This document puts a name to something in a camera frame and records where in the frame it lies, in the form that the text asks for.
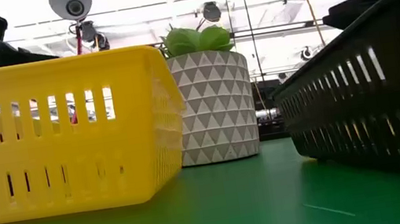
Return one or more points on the yellow plastic slotted basket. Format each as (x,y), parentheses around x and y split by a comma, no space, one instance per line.
(50,146)

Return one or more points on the grey triangle-pattern plant pot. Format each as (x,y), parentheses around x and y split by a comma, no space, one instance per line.
(215,105)

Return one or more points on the green succulent plant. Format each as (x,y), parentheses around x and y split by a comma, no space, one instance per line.
(193,40)

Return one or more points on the dark round ceiling fixture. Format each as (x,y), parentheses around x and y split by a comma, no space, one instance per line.
(306,53)
(211,11)

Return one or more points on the red desk lamp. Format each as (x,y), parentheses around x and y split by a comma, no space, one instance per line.
(70,4)

